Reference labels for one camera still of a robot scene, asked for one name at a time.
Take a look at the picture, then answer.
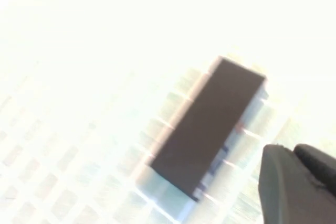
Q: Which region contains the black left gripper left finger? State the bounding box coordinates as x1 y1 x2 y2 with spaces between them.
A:
258 144 336 224

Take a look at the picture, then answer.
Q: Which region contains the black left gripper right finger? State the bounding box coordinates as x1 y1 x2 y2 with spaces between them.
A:
292 143 336 199

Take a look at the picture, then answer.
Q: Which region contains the black glasses case blue print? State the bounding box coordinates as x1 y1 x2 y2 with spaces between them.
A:
135 55 270 222

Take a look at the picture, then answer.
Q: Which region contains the green checked tablecloth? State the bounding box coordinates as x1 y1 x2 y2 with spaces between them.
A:
0 50 336 224

